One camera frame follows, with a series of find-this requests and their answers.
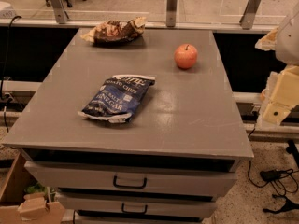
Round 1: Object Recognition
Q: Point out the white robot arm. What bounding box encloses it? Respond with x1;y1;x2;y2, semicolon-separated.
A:
255;3;299;125

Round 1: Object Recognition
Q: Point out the red apple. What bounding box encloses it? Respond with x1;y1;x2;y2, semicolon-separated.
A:
174;44;198;69

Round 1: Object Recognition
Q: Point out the upper grey drawer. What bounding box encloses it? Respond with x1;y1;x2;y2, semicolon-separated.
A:
25;161;236;197

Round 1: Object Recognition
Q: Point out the grey drawer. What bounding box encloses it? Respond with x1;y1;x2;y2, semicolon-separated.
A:
25;161;236;197
56;192;217;219

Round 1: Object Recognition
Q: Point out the blue potato chips bag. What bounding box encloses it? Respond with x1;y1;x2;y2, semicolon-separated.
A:
78;75;155;123

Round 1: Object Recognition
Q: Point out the lower grey drawer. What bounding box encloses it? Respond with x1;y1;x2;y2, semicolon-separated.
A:
56;192;217;219

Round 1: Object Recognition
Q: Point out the brown crumpled snack bag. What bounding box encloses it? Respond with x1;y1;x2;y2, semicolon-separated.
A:
80;17;147;46

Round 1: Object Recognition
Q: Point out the cardboard box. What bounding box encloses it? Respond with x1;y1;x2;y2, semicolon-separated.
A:
0;154;65;224

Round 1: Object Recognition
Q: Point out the white device at top left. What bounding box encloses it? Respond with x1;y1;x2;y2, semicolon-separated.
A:
0;1;16;19

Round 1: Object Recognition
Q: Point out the black power adapter with cables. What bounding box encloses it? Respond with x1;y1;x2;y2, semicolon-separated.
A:
247;161;299;215

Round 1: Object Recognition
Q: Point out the right metal railing post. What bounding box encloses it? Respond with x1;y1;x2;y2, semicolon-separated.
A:
239;0;262;30

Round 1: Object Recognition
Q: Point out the metal railing post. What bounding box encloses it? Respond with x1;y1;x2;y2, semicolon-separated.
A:
166;0;178;27
50;0;68;24
239;0;262;30

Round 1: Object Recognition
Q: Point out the middle metal railing post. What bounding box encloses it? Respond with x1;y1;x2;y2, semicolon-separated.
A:
166;0;178;27

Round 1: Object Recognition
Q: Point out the left metal railing post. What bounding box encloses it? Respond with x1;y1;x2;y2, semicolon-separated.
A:
50;0;68;24

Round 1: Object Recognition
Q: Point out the black cable at left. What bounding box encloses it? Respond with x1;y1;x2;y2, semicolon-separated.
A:
0;15;22;133

